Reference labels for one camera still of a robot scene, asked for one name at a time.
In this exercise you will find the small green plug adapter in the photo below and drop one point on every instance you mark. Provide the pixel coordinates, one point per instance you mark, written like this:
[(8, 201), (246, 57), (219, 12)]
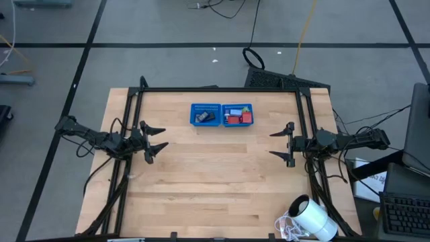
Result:
[(246, 109)]

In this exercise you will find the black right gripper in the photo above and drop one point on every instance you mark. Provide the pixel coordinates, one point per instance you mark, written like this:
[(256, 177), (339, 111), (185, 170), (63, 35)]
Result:
[(302, 144)]

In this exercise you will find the black desk beam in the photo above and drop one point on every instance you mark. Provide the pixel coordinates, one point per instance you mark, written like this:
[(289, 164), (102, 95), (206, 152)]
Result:
[(376, 166)]

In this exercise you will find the dark blue card reader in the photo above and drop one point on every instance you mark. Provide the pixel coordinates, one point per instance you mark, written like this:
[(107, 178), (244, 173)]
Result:
[(201, 117)]

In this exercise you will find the dark grey panel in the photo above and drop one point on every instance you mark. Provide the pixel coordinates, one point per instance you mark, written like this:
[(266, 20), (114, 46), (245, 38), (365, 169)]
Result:
[(410, 179)]

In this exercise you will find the black aluminium rig frame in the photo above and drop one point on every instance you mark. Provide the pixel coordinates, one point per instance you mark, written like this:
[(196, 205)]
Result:
[(218, 89)]

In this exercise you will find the black box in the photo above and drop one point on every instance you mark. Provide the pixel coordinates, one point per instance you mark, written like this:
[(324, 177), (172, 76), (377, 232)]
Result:
[(211, 117)]

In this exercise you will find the white paper sheet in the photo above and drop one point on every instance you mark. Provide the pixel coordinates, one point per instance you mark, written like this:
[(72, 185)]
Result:
[(369, 183)]

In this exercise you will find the black keyboard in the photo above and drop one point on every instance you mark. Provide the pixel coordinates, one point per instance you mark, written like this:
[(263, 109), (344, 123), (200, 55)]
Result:
[(406, 215)]

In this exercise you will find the clear plastic bag bundle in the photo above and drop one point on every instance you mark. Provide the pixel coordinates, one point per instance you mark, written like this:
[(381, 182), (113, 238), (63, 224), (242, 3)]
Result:
[(285, 228)]

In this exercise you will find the black perforated mat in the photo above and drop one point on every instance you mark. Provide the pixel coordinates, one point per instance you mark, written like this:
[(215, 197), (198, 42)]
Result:
[(268, 79)]

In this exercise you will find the light blue plug charger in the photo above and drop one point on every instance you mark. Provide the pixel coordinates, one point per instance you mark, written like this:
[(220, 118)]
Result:
[(236, 112)]

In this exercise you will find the grey floor base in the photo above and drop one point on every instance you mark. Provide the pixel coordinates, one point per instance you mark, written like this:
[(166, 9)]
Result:
[(43, 3), (16, 79)]

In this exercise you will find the blue plastic basket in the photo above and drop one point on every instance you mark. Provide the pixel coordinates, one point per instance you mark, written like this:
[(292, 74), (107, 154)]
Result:
[(205, 124), (235, 125)]

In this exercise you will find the silver metal strip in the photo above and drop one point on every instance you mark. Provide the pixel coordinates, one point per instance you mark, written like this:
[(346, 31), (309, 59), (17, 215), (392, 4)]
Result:
[(126, 240)]

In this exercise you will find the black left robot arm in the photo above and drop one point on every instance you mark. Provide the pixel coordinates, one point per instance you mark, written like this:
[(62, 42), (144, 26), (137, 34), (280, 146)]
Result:
[(100, 141)]

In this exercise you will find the small yellow round object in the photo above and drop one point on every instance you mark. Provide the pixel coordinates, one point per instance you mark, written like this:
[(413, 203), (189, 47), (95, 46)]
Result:
[(377, 213)]

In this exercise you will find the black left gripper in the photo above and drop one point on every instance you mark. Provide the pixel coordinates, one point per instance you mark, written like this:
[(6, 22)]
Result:
[(138, 139)]

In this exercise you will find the grey laptop lid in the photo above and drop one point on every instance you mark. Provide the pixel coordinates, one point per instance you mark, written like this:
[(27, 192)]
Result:
[(418, 134)]

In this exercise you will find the white cylinder with black opening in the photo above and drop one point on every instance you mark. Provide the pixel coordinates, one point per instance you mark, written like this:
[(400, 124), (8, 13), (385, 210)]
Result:
[(319, 222)]

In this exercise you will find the black object on floor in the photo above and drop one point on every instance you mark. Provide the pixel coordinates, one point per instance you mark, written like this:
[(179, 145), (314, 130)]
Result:
[(4, 114)]

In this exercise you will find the black corner bracket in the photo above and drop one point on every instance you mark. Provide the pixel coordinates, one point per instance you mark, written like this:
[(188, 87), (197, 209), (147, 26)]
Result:
[(143, 82)]

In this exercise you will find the black table edge clip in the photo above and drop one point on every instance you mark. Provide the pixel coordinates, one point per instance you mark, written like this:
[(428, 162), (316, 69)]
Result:
[(271, 236), (173, 235)]

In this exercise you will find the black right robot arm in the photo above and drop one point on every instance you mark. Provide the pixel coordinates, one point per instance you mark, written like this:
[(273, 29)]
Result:
[(356, 141)]

